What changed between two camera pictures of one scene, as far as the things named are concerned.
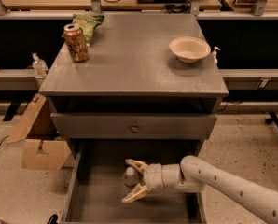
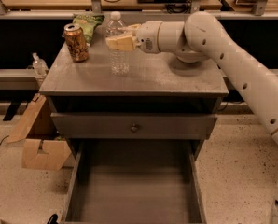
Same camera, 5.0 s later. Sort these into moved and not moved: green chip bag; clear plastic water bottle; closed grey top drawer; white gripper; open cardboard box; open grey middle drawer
Moved: clear plastic water bottle; white gripper
Not moved: open grey middle drawer; closed grey top drawer; green chip bag; open cardboard box
